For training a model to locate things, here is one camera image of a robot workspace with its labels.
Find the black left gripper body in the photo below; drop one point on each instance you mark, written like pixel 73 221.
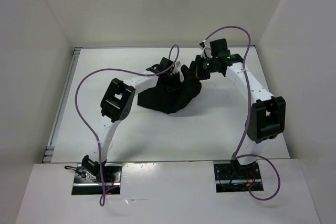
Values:
pixel 171 82

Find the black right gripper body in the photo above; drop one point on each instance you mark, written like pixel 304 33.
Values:
pixel 204 67

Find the black pleated skirt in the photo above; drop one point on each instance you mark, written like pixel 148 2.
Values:
pixel 158 99

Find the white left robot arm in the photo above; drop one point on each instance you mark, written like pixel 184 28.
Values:
pixel 115 107

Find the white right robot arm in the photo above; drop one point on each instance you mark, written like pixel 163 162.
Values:
pixel 266 112

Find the white front cover board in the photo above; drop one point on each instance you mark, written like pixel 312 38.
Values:
pixel 181 192

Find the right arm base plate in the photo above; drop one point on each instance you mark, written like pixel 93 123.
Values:
pixel 232 177

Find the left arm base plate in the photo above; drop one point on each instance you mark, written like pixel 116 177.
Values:
pixel 85 184

